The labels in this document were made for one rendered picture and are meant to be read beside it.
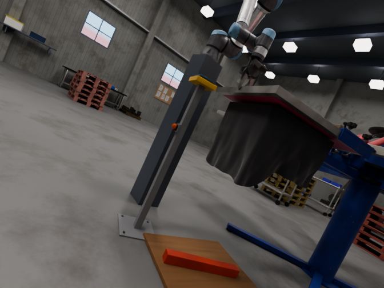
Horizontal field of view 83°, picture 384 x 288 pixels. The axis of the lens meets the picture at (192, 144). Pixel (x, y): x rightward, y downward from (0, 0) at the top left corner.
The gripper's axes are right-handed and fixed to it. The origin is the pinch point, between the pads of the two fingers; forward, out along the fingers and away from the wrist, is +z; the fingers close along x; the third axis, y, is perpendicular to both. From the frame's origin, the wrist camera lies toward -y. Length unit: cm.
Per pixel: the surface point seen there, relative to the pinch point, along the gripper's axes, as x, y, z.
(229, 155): -8.4, -4.2, 36.2
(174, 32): -95, 1046, -362
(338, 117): -1011, 725, -368
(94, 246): 40, -11, 101
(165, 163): 19, 10, 57
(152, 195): 18, 10, 77
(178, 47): -146, 1060, -318
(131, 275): 24, -26, 100
